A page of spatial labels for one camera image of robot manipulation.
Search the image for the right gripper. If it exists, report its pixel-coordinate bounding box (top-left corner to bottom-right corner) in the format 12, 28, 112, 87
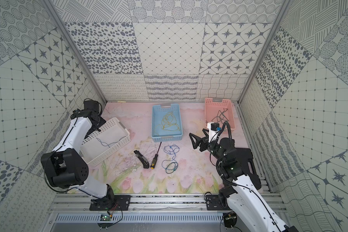
190, 129, 226, 165

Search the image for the black cable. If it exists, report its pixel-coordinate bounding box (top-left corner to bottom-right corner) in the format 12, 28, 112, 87
205, 108, 231, 129

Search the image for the yellow cable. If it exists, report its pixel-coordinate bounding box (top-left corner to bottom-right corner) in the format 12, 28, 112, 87
160, 111, 181, 131

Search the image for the blue cable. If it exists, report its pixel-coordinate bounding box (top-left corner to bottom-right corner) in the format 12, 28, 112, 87
95, 135, 128, 148
161, 144, 180, 172

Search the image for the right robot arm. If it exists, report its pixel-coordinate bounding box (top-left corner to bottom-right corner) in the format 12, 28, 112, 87
189, 130, 297, 232

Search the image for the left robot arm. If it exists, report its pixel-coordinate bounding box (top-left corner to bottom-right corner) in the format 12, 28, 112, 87
41, 99, 115, 205

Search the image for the pink perforated basket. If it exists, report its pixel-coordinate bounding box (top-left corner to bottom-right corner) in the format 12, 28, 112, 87
205, 97, 236, 131

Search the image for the blue perforated basket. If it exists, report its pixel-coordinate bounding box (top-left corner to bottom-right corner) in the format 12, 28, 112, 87
151, 103, 183, 143

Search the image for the black yellow screwdriver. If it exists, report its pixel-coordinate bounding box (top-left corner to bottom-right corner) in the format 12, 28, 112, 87
150, 142, 162, 169

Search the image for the black utility knife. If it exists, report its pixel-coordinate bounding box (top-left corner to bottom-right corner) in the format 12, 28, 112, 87
134, 150, 150, 169

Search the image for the white perforated basket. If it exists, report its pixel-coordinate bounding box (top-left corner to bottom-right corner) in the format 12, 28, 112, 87
80, 117, 131, 167

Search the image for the right circuit board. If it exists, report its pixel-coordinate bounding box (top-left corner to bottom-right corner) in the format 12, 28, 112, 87
223, 212, 238, 228

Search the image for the circuit board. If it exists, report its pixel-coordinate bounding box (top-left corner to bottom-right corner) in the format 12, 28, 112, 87
100, 214, 112, 221
223, 212, 238, 228

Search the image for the left circuit board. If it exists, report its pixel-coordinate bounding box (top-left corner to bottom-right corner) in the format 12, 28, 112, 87
100, 214, 112, 221

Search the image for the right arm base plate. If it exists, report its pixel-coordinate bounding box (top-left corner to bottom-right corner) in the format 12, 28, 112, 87
204, 194, 230, 211

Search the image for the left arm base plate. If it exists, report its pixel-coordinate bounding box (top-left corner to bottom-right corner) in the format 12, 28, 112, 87
89, 195, 131, 211

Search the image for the aluminium rail frame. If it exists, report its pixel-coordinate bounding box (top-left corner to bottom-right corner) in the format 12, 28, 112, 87
47, 192, 288, 214

